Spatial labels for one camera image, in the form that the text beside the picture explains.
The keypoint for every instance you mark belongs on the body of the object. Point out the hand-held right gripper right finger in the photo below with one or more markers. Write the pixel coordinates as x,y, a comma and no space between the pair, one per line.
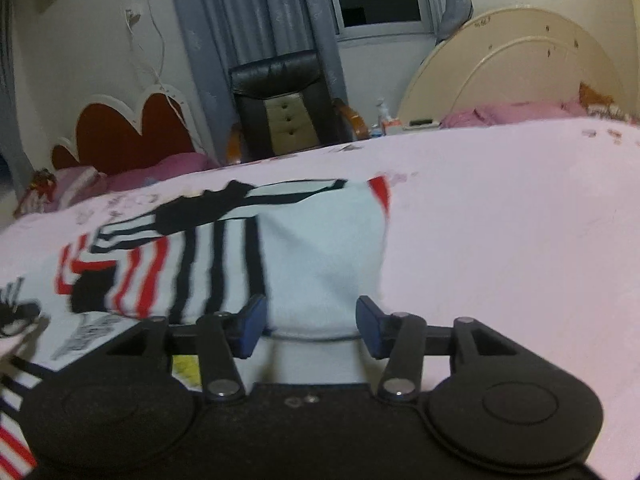
369,324

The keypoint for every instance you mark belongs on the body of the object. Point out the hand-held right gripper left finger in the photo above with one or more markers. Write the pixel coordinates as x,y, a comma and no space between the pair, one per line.
253,325

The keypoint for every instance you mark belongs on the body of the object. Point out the striped black white red sock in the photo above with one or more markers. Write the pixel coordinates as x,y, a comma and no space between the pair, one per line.
320,260

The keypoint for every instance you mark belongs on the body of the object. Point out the pink floral bedsheet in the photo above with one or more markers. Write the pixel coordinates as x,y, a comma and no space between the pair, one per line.
500,235

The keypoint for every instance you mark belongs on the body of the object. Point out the pink pillow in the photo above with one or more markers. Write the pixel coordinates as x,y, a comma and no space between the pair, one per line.
165,167

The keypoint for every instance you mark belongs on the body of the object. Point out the tissue box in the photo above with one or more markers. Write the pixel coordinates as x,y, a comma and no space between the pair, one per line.
392,126

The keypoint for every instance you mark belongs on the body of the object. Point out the cream drawer cabinet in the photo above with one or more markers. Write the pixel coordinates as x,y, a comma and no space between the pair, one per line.
291,125

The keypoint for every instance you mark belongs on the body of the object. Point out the clear plastic bottle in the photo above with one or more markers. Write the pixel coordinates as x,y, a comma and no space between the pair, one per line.
382,110

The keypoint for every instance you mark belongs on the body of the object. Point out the red headboard with white edge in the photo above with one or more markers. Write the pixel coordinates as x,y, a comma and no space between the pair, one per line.
120,135

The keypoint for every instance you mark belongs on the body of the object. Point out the wooden chair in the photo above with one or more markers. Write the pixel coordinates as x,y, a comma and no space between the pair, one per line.
280,75

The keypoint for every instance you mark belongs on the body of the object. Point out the pink blanket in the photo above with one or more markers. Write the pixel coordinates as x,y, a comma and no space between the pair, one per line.
505,111

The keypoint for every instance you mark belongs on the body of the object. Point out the cream round headboard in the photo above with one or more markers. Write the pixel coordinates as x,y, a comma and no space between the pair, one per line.
520,65

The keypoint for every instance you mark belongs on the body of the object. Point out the orange patterned pillow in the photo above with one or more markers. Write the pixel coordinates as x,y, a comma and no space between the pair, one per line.
595,97

